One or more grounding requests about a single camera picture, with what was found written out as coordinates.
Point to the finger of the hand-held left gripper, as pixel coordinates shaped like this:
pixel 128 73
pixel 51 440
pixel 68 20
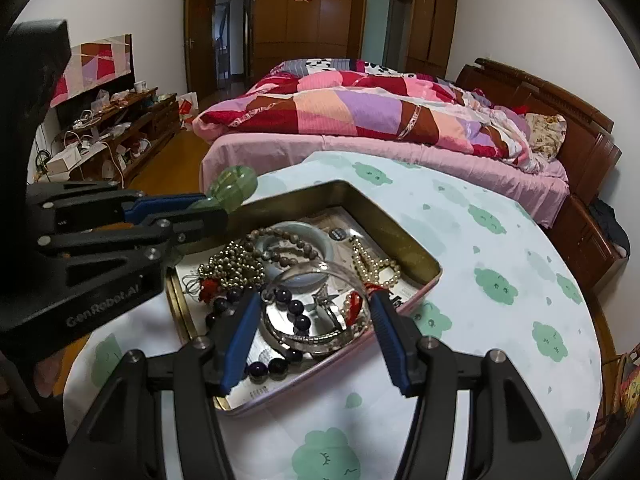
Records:
pixel 200 222
pixel 160 205

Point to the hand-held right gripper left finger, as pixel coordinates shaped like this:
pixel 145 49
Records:
pixel 240 345

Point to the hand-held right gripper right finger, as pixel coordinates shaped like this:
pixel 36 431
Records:
pixel 392 345

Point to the green jade bangle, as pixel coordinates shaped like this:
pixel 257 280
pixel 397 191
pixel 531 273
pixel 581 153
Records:
pixel 235 182

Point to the silver bangle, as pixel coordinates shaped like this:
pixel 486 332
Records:
pixel 305 344

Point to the pink tin box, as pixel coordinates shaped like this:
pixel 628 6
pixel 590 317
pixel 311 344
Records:
pixel 400 240

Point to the wooden television cabinet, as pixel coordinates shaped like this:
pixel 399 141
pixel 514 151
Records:
pixel 145 130

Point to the pale jade bangle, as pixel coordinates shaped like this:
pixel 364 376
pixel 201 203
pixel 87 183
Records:
pixel 320 280

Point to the red and white bag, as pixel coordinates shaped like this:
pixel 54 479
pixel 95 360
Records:
pixel 189 109

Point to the white box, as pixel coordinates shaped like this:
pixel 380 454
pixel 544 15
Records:
pixel 64 161

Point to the printed paper card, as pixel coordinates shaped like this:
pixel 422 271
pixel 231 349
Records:
pixel 345 225

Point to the cloth covered television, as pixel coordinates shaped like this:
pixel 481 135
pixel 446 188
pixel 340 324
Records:
pixel 95 67

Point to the pink bedsheet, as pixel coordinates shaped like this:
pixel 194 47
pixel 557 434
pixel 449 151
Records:
pixel 400 160

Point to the patchwork quilt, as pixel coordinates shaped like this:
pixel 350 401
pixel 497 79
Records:
pixel 350 110

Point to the wooden nightstand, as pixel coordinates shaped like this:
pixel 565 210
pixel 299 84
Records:
pixel 575 245

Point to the brown wooden wardrobe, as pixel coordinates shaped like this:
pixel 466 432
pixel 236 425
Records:
pixel 320 25

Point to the dark clothing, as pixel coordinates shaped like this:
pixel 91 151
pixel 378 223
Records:
pixel 610 230

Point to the floral pillow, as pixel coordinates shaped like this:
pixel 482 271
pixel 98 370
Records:
pixel 547 132

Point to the wooden bed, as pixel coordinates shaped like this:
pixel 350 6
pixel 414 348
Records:
pixel 575 130

